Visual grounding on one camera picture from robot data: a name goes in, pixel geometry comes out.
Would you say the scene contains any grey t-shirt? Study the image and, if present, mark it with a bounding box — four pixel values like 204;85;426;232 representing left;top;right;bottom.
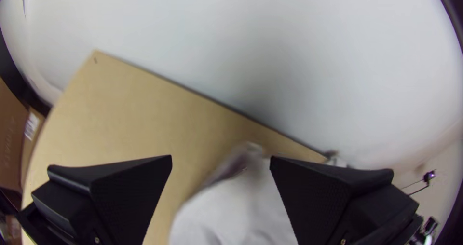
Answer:
168;141;349;245

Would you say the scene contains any black cable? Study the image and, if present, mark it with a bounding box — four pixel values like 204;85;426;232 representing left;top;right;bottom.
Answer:
400;170;437;197

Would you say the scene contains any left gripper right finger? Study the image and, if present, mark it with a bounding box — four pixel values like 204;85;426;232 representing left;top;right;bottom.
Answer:
269;155;422;245

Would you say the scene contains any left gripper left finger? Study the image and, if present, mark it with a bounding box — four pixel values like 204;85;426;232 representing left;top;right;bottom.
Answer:
30;154;174;245

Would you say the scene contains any brown cardboard box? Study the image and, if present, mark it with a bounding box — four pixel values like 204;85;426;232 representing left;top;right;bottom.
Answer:
0;78;47;203

